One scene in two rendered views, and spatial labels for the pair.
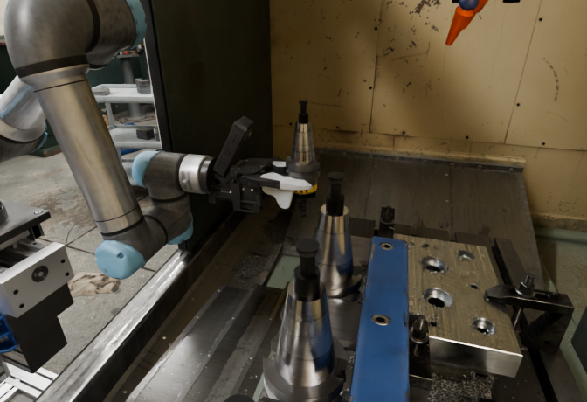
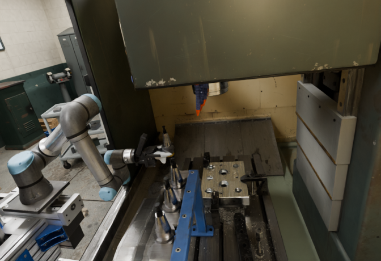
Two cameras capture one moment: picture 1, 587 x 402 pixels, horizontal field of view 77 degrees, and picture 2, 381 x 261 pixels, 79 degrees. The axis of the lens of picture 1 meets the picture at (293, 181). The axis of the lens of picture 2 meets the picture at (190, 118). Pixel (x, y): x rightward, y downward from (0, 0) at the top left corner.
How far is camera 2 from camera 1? 52 cm
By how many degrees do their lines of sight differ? 5
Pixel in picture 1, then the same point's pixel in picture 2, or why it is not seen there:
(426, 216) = (231, 148)
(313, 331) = (170, 195)
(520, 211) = (271, 138)
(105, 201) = (100, 173)
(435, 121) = (228, 104)
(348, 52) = not seen: hidden behind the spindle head
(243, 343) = not seen: hidden behind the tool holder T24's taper
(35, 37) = (73, 126)
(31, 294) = (71, 215)
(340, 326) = (180, 195)
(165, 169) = (117, 157)
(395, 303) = (192, 186)
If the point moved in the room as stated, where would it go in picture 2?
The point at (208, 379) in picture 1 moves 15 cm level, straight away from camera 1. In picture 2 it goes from (147, 234) to (139, 216)
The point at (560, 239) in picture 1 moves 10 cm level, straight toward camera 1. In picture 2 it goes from (293, 146) to (291, 151)
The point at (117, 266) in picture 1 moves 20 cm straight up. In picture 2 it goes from (108, 196) to (95, 160)
